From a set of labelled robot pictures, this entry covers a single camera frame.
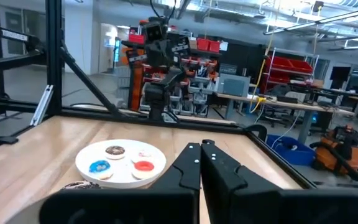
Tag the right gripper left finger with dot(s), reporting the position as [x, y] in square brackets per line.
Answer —
[166, 205]

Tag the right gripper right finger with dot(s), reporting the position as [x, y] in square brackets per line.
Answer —
[244, 205]

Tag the small red donut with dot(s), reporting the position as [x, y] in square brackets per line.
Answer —
[138, 168]

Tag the small white sprinkled donut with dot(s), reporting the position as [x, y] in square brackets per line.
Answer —
[144, 154]

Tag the small chocolate donut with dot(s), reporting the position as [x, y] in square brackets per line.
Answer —
[115, 156]

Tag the small blue donut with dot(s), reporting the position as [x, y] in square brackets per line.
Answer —
[95, 168]

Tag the large chocolate donut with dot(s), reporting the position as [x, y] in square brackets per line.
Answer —
[79, 185]

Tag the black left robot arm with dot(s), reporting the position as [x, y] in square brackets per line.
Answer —
[157, 96]

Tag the red storage bin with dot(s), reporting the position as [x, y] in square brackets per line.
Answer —
[278, 63]
[301, 66]
[137, 39]
[214, 46]
[203, 44]

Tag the storage rack with orange bins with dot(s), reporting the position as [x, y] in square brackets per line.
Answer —
[137, 84]

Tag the white round plate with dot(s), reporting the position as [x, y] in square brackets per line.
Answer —
[121, 169]

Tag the blue plastic bin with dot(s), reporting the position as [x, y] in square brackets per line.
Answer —
[291, 154]

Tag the grey equipment box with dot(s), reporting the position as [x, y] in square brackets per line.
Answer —
[233, 85]

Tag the orange shop vacuum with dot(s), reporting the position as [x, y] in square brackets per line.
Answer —
[328, 157]

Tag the wooden workbench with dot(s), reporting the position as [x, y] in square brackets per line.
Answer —
[291, 106]

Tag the grey-green bowl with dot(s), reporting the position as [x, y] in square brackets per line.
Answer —
[26, 211]

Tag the black monitor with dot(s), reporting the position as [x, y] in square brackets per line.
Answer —
[340, 74]

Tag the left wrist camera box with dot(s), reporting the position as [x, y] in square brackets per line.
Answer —
[154, 31]

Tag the black aluminium table frame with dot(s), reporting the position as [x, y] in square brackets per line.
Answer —
[54, 62]

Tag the silver frame bracket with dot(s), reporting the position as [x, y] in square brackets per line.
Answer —
[42, 104]

